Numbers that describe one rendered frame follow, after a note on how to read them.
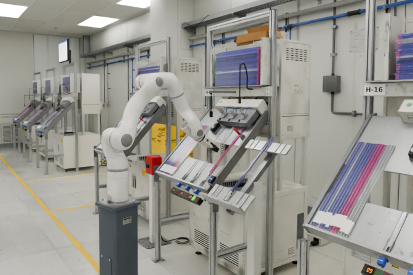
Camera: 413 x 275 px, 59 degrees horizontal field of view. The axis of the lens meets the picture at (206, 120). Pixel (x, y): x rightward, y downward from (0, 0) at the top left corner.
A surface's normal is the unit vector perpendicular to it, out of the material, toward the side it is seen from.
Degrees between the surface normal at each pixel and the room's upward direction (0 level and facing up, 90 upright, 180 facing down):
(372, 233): 44
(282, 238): 90
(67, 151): 90
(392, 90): 90
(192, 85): 90
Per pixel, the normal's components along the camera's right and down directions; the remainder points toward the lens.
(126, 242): 0.76, 0.04
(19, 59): 0.58, 0.05
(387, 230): -0.57, -0.69
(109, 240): -0.65, 0.04
